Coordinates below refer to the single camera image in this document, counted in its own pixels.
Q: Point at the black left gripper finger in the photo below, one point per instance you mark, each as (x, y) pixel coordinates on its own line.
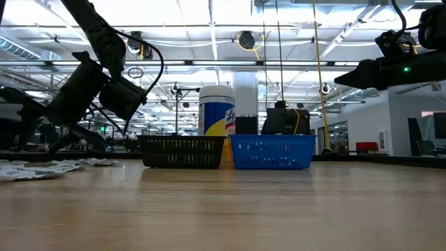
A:
(87, 137)
(24, 104)

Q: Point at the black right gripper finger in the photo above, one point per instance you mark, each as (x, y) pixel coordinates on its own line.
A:
(359, 75)

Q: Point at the white first aid packet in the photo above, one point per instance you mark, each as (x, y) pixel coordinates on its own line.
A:
(68, 162)
(14, 162)

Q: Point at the white disinfecting wipes canister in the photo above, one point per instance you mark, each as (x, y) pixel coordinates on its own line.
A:
(216, 111)

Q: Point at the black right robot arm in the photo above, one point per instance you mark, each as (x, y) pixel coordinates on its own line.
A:
(433, 28)

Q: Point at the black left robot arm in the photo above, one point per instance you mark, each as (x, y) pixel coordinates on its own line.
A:
(104, 45)

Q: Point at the white green striped packet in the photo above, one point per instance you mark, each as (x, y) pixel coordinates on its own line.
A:
(101, 162)

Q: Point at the small round ceiling reel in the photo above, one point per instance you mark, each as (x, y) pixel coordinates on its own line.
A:
(325, 89)
(175, 88)

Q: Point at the black monitor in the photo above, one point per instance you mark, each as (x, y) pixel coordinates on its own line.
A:
(440, 125)
(285, 122)

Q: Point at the large white blue-print packet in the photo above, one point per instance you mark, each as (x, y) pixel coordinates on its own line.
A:
(31, 172)

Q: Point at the red box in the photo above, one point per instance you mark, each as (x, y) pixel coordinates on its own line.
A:
(367, 146)

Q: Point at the black plastic basket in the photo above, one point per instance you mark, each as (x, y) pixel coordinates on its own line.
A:
(181, 153)

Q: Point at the blue plastic basket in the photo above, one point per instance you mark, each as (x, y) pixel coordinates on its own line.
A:
(271, 153)

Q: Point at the black partition panel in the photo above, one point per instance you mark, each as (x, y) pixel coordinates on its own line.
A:
(247, 125)

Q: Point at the long ceiling light bar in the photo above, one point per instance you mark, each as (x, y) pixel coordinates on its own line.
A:
(223, 63)

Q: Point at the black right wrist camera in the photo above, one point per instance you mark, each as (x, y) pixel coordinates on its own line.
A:
(393, 45)

